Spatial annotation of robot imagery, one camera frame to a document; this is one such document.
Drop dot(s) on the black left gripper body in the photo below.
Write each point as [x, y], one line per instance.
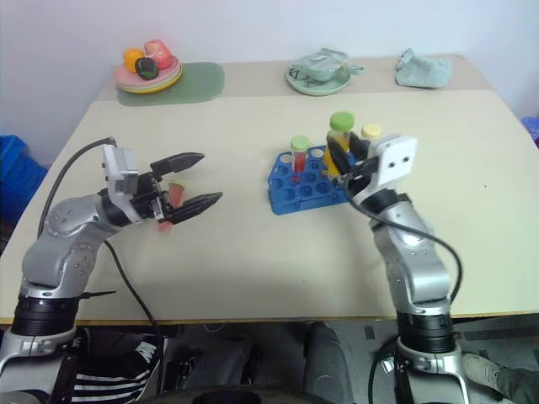
[147, 195]

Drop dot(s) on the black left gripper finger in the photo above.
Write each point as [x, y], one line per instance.
[195, 205]
[181, 162]

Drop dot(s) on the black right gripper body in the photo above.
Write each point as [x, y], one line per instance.
[363, 165]

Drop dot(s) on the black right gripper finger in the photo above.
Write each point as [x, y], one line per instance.
[340, 157]
[361, 147]

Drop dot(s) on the yellow tube with green cap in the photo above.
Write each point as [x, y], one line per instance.
[340, 126]

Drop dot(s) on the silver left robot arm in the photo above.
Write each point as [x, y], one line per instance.
[63, 248]

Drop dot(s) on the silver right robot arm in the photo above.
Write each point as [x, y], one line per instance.
[417, 269]

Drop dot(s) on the red test tube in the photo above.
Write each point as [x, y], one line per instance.
[177, 193]

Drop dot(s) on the blue test tube rack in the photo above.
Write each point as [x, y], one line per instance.
[309, 191]

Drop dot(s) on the red tube with green cap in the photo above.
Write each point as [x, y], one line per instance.
[299, 157]

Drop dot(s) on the mint green plate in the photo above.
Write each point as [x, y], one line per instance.
[316, 87]

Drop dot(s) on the yellow plate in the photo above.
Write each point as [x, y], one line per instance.
[170, 84]

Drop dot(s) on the green placemat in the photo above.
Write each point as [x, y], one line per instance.
[198, 82]

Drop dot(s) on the light green plate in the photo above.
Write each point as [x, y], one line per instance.
[168, 80]

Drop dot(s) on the mint green cloth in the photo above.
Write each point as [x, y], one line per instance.
[423, 71]

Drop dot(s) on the pink plate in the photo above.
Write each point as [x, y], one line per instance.
[130, 78]

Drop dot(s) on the dark toy fruit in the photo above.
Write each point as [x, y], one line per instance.
[146, 68]

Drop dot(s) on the pink toy apple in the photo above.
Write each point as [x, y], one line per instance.
[159, 52]

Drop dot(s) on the orange toy fruit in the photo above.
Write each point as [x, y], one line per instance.
[131, 58]

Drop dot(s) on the blue plastic crate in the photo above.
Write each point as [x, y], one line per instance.
[17, 172]

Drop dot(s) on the purple blue container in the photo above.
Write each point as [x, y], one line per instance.
[531, 130]

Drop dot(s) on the grey rounded shape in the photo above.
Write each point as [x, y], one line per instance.
[328, 357]

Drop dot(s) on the white sneaker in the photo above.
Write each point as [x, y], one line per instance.
[482, 372]

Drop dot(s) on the olive trouser leg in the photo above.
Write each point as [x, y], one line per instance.
[520, 385]

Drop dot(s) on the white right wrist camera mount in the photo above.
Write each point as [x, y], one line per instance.
[393, 162]

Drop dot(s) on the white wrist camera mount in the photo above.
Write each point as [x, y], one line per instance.
[393, 162]
[120, 177]

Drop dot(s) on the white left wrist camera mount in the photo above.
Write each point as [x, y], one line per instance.
[120, 177]

